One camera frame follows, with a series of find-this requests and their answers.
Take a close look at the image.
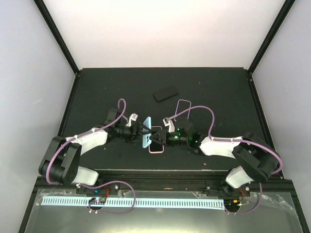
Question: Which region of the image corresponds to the pink-edged phone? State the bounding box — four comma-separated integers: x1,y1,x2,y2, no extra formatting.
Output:
149,126,163,152

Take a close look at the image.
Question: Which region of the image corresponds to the black phone case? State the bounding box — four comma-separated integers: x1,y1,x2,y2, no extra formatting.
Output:
153,86,178,102

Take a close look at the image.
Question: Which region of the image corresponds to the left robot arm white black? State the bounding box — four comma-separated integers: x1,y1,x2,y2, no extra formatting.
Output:
38,108,152,194

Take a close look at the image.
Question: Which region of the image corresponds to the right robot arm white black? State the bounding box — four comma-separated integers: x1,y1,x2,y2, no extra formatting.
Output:
150,119,283,197

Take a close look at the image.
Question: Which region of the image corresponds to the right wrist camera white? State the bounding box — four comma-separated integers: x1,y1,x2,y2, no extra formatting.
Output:
163,117,175,133

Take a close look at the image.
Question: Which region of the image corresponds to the black front aluminium rail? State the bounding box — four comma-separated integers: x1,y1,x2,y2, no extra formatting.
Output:
35,170,296,195

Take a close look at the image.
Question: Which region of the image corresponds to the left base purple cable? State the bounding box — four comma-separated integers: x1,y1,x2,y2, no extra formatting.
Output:
87,181,136,216

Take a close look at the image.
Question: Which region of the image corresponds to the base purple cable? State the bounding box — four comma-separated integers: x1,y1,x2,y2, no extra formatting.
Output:
225,182,263,216
87,181,136,216

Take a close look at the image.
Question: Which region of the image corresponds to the white slotted cable duct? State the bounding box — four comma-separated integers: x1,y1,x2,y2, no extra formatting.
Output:
41,196,225,210

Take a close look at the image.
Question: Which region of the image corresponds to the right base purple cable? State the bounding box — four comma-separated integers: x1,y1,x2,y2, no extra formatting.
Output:
225,182,263,216

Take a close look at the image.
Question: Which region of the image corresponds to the left black frame post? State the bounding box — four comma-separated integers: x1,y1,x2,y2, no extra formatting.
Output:
33,0,80,75

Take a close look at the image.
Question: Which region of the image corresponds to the black frame post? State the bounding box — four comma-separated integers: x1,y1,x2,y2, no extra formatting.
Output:
248,0,295,74
33,0,80,75

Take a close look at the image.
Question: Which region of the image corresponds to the right black frame post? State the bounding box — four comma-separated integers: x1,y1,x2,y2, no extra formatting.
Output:
248,0,295,74

